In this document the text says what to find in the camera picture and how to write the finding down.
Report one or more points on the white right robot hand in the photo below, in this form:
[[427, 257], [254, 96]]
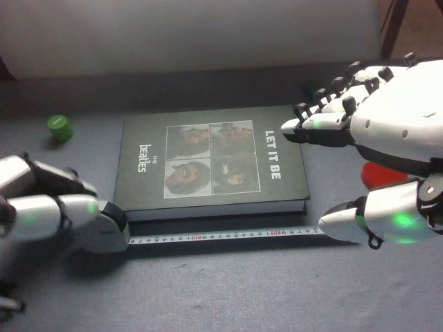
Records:
[[398, 117]]

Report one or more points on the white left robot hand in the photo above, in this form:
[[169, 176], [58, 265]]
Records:
[[34, 214]]

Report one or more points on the black Let It Be album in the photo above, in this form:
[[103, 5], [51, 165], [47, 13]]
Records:
[[294, 180]]

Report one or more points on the red heart block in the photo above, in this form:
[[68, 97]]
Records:
[[377, 176]]

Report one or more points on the dark red chair legs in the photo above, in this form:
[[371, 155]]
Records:
[[392, 34]]

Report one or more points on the green cylinder block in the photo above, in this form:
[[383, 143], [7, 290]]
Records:
[[60, 128]]

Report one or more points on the green and blue block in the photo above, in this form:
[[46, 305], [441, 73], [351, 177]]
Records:
[[310, 86]]

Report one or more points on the grey table cloth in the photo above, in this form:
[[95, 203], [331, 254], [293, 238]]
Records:
[[225, 294]]

